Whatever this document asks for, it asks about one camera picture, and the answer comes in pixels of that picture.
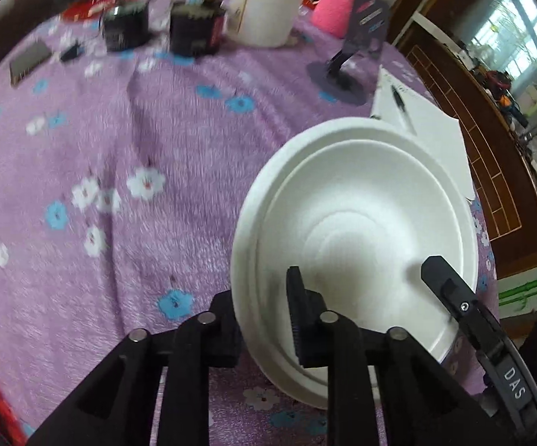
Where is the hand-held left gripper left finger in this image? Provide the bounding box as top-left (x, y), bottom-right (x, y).
top-left (26, 290), bottom-right (244, 446)

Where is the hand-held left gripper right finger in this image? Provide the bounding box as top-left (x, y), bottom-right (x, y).
top-left (286, 266), bottom-right (525, 446)

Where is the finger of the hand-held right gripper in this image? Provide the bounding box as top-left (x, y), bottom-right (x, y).
top-left (421, 255), bottom-right (537, 446)

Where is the white green box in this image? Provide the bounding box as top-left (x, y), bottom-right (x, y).
top-left (496, 272), bottom-right (537, 335)

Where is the white paper sheet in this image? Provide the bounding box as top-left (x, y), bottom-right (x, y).
top-left (371, 66), bottom-right (476, 200)

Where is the black pen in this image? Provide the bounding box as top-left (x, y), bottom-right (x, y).
top-left (390, 84), bottom-right (417, 135)

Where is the dark phone stand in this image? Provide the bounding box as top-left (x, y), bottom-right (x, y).
top-left (306, 0), bottom-right (390, 103)

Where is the window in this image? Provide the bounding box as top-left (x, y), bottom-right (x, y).
top-left (470, 0), bottom-right (537, 103)

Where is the dark jar with cork lid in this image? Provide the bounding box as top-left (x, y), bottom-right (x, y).
top-left (168, 0), bottom-right (229, 56)

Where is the dark round jar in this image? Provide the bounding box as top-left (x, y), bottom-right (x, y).
top-left (101, 2), bottom-right (151, 52)

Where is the white plastic jar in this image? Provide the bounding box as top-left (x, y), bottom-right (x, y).
top-left (226, 0), bottom-right (311, 48)

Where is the pink bottle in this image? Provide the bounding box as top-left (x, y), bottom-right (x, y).
top-left (310, 0), bottom-right (378, 40)

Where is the black phone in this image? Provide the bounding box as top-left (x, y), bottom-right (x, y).
top-left (8, 39), bottom-right (54, 88)

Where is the red plastic bag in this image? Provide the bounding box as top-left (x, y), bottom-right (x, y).
top-left (61, 0), bottom-right (125, 22)

